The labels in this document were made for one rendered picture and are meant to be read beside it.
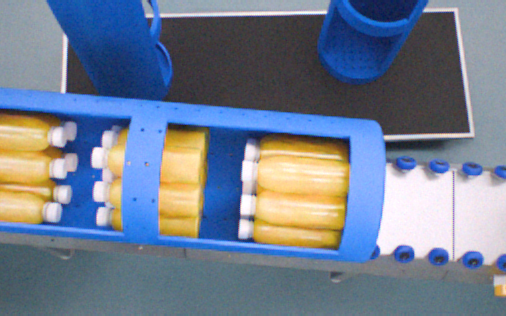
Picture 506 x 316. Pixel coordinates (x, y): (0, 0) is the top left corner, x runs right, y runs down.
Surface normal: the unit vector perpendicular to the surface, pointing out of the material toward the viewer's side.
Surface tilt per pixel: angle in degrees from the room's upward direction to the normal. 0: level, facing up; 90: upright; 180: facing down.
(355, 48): 0
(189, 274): 0
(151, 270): 0
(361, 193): 14
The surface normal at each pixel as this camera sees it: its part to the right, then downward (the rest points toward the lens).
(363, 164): 0.04, -0.38
